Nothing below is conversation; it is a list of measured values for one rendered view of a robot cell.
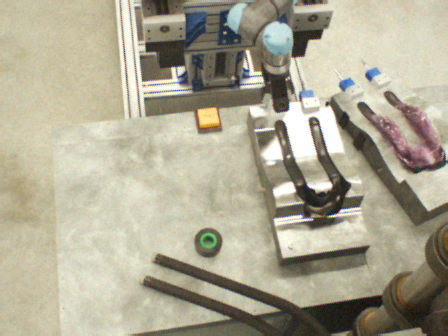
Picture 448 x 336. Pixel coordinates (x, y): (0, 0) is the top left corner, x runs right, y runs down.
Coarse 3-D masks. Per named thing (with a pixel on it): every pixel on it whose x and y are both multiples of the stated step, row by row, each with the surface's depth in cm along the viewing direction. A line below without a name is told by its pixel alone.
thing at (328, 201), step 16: (320, 128) 186; (288, 144) 183; (320, 144) 184; (288, 160) 181; (320, 160) 180; (336, 176) 174; (304, 192) 173; (320, 192) 167; (336, 192) 175; (304, 208) 170; (320, 208) 174; (336, 208) 173
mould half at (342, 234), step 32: (256, 128) 185; (288, 128) 186; (256, 160) 188; (288, 192) 169; (352, 192) 170; (288, 224) 172; (320, 224) 173; (352, 224) 173; (288, 256) 167; (320, 256) 171
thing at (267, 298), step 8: (152, 256) 169; (160, 256) 168; (160, 264) 168; (168, 264) 167; (176, 264) 166; (184, 264) 165; (184, 272) 165; (192, 272) 164; (200, 272) 163; (208, 272) 163; (208, 280) 162; (216, 280) 161; (224, 280) 161; (232, 280) 161; (224, 288) 161; (232, 288) 159; (240, 288) 159; (248, 288) 158; (248, 296) 158; (256, 296) 157; (264, 296) 156; (272, 296) 156; (272, 304) 155
